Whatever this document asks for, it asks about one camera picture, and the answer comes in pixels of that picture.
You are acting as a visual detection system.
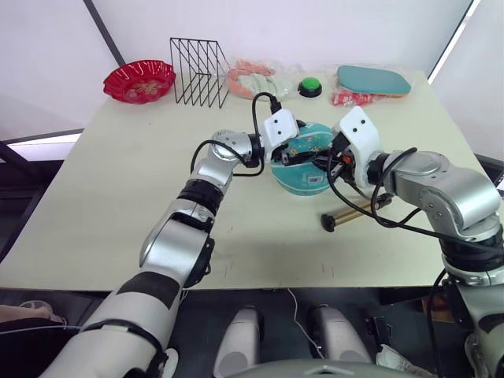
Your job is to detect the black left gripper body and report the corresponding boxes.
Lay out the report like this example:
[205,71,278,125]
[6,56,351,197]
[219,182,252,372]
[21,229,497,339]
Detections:
[273,138,305,167]

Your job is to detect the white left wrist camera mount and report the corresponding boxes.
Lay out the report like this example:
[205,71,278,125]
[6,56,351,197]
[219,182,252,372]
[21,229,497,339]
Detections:
[262,109,302,163]

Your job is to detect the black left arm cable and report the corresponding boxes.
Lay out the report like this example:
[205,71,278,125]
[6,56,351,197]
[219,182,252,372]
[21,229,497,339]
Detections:
[191,92,283,178]

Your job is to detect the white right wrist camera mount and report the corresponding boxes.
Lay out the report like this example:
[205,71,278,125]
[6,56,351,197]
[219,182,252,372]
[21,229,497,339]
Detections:
[332,105,382,191]

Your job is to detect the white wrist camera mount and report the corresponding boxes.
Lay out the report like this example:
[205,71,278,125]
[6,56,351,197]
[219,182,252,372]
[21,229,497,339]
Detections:
[262,109,302,163]
[332,105,382,191]

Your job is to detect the black wire file rack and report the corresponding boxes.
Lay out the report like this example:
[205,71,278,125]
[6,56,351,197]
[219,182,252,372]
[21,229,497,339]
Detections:
[169,37,230,109]

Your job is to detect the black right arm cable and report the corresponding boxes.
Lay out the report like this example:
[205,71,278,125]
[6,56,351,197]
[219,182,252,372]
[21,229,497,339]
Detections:
[325,147,452,241]

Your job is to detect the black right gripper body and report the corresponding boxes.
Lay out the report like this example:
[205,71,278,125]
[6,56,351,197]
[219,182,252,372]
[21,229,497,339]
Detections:
[330,132,356,183]

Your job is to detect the clear bag pink white items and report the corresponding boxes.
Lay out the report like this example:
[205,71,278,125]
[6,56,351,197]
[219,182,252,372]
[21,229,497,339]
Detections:
[226,58,302,102]

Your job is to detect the red plastic scalloped bowl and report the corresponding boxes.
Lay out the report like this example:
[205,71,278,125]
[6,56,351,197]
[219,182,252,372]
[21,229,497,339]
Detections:
[102,59,176,106]

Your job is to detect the grey robot torso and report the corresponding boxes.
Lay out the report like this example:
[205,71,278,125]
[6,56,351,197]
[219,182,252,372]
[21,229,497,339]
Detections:
[220,360,395,378]

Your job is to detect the white rounded right robot leg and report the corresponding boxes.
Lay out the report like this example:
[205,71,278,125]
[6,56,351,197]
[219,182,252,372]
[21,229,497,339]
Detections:
[306,305,373,365]

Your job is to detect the white rounded left robot leg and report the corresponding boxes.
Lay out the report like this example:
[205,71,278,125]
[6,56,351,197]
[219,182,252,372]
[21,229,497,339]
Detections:
[212,306,264,378]

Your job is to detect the red printed packet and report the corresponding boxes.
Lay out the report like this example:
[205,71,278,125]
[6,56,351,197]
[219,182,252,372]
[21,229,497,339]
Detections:
[330,91,385,108]

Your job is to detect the gold and black hand pump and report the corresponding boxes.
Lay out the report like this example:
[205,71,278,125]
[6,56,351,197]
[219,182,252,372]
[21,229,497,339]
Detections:
[321,195,391,233]

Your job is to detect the green push button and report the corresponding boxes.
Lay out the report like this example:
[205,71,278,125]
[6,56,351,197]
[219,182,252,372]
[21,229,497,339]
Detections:
[297,76,324,98]

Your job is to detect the thin white cord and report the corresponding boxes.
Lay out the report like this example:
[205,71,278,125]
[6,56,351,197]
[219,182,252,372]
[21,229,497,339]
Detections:
[287,288,326,359]

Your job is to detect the white rounded robot leg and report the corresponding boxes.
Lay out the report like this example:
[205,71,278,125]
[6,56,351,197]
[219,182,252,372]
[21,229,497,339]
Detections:
[212,306,264,378]
[306,305,373,365]

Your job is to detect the teal printed ball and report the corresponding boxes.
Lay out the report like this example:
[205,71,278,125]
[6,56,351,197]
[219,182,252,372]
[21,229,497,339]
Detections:
[269,120,336,197]

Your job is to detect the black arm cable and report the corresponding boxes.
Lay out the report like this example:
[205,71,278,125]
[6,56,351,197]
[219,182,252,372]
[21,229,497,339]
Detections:
[325,147,452,241]
[191,92,283,178]

